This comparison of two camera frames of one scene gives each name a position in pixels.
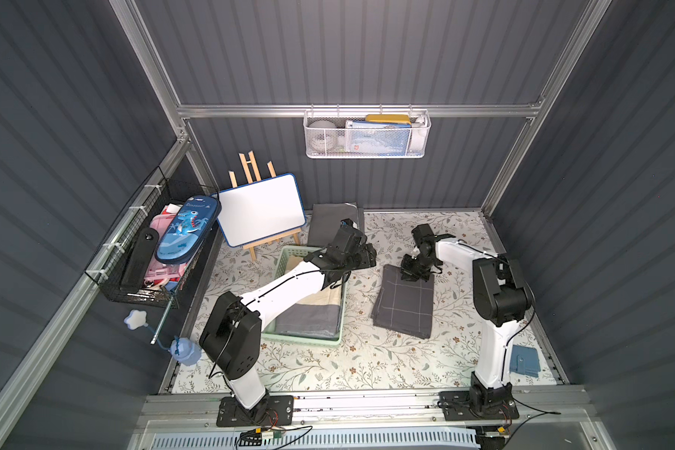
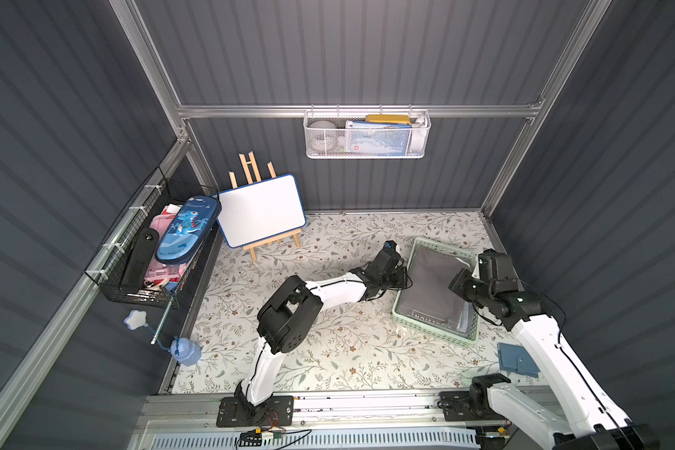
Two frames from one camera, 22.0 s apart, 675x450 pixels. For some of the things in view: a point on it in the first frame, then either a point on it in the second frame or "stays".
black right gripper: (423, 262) to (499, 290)
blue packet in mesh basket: (381, 139) stays
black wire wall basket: (153, 251) stays
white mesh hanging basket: (363, 134) stays
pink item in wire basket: (163, 275) stays
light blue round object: (186, 352) stays
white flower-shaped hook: (136, 319) stays
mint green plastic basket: (279, 268) to (473, 334)
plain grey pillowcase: (326, 219) to (426, 293)
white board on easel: (261, 208) stays
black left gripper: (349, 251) to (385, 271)
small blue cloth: (524, 360) stays
